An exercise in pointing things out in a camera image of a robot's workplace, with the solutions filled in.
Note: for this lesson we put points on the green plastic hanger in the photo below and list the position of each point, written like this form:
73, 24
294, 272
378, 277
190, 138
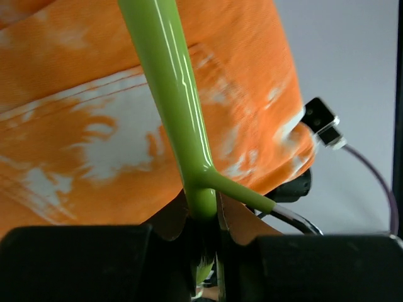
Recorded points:
157, 35

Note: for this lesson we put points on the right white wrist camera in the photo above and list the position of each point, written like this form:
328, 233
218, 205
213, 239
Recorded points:
323, 124

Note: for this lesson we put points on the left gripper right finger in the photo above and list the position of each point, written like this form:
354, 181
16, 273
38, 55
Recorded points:
312, 268

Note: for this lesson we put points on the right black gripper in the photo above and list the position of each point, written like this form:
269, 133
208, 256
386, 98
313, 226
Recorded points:
292, 191

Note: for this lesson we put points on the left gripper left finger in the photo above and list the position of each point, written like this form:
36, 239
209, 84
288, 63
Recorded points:
92, 263

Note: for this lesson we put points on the orange white patterned trousers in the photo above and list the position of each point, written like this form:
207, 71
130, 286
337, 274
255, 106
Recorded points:
81, 139

